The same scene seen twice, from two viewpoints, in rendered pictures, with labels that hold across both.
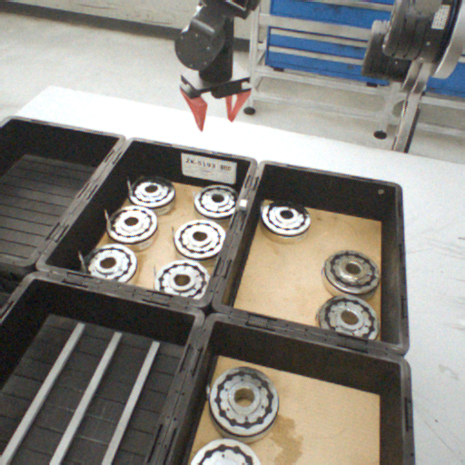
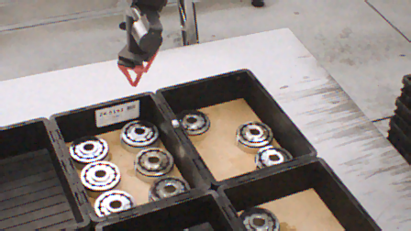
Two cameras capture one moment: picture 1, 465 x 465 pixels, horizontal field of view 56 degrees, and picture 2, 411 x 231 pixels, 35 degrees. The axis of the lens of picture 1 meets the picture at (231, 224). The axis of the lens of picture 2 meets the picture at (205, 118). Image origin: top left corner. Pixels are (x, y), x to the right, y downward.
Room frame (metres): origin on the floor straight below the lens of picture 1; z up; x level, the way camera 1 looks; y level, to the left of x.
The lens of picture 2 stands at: (-0.44, 0.74, 2.08)
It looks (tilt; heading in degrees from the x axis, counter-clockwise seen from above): 41 degrees down; 321
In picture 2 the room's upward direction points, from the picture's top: 4 degrees clockwise
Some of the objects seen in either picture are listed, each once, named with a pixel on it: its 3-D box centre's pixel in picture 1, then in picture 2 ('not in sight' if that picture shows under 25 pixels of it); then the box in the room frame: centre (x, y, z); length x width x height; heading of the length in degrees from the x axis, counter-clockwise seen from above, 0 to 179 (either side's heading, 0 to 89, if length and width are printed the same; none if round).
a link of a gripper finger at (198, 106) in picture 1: (206, 104); (135, 68); (0.68, 0.05, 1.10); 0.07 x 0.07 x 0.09; 33
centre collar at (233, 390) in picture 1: (243, 397); (258, 222); (0.27, -0.03, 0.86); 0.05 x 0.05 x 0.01
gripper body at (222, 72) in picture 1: (215, 64); (138, 40); (0.69, 0.04, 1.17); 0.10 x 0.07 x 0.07; 123
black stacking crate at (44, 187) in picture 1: (27, 201); (9, 199); (0.67, 0.43, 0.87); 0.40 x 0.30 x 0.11; 168
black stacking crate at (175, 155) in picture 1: (163, 229); (127, 167); (0.60, 0.13, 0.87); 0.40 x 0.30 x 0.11; 168
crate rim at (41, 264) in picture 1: (162, 210); (126, 152); (0.60, 0.13, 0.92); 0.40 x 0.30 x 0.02; 168
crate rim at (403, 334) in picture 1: (318, 242); (232, 124); (0.54, -0.16, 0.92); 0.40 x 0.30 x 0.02; 168
